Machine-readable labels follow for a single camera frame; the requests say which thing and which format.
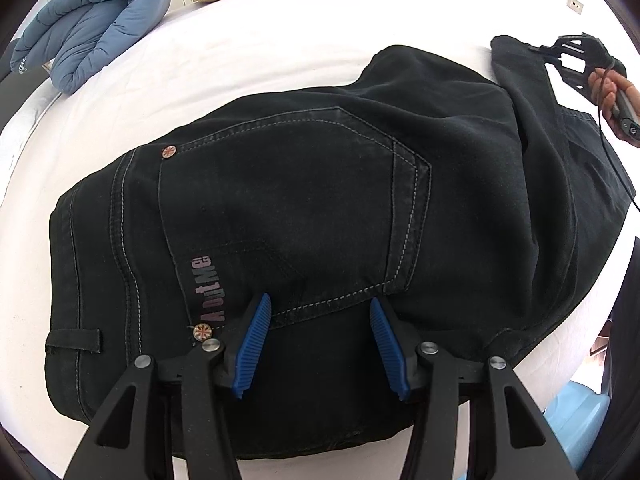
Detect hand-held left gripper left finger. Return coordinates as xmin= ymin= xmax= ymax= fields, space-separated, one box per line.
xmin=64 ymin=292 xmax=273 ymax=480

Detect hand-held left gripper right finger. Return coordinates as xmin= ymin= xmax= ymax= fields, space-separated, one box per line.
xmin=369 ymin=297 xmax=583 ymax=480

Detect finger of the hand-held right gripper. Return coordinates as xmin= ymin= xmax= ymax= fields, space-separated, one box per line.
xmin=530 ymin=34 xmax=608 ymax=67
xmin=552 ymin=57 xmax=596 ymax=93

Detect black denim pants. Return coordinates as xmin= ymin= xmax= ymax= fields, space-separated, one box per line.
xmin=44 ymin=35 xmax=630 ymax=461

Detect person's right hand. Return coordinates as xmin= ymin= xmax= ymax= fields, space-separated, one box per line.
xmin=588 ymin=67 xmax=640 ymax=148

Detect light blue plastic bin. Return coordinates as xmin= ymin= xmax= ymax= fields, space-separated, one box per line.
xmin=542 ymin=380 xmax=611 ymax=471

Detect white bed pillow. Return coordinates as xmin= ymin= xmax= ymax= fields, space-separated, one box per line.
xmin=0 ymin=87 xmax=63 ymax=146

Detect grey padded headboard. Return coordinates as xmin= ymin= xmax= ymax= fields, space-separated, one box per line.
xmin=0 ymin=35 xmax=51 ymax=86

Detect blue rolled duvet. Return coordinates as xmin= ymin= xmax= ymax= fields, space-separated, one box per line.
xmin=9 ymin=0 xmax=172 ymax=95

